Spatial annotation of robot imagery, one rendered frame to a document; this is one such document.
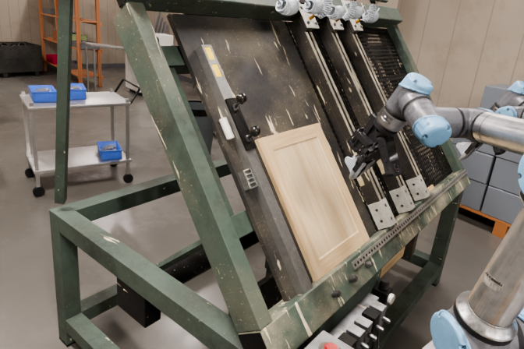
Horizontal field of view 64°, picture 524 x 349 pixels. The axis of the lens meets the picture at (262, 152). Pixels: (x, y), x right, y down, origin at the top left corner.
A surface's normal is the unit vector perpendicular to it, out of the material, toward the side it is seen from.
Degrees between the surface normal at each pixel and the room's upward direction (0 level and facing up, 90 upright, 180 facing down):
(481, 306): 94
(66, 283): 90
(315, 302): 53
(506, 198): 90
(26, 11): 90
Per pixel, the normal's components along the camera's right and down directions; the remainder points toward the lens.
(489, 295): -0.85, 0.17
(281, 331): 0.67, -0.35
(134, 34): -0.63, 0.19
